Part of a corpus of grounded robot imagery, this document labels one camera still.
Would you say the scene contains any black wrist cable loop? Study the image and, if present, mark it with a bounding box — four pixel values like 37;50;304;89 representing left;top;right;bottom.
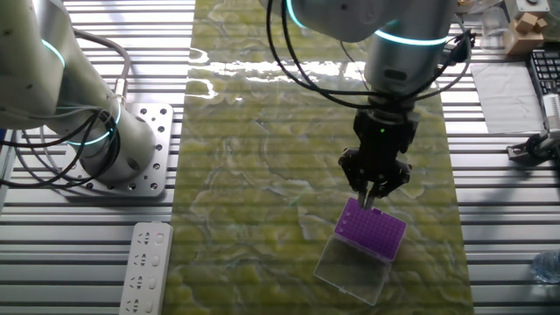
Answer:
264;0;478;110

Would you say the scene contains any grey cable with metal connector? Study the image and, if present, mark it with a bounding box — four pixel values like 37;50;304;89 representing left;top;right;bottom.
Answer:
72;28;132;109

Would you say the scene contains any purple pipette tip box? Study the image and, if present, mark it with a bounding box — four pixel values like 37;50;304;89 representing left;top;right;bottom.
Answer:
312;196;408;306

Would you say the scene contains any black cable bundle at base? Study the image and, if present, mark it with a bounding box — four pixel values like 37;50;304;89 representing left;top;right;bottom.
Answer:
0;108;123;190

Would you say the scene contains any grey box with knob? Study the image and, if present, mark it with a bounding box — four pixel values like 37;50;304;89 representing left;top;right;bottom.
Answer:
505;0;551;18

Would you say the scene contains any white ribbed device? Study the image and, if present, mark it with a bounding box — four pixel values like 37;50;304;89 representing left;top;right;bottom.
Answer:
541;93;560;131

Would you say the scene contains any white power strip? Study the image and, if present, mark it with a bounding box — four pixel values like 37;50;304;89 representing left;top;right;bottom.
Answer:
117;220;175;315

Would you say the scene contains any green marble pattern mat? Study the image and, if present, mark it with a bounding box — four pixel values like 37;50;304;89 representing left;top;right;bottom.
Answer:
161;0;476;315

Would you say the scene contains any black keyboard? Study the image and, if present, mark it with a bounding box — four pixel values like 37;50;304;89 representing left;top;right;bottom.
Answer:
527;48;560;95

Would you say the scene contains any white paper sheet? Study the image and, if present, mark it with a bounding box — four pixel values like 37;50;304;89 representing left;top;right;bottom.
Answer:
470;60;546;135

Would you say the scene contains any black clamp tool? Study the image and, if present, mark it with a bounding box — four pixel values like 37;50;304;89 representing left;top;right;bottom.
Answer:
506;129;560;167

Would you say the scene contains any large wooden block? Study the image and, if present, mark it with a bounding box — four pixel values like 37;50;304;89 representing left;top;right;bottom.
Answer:
500;25;544;56

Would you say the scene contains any clear glass cup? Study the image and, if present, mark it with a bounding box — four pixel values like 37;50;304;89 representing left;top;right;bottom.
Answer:
479;6;511;50

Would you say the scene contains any clear plastic water bottle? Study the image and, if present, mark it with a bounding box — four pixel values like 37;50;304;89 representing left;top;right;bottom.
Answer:
531;249;560;284

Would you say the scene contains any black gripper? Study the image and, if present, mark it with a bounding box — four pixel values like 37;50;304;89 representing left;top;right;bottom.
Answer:
338;108;420;211

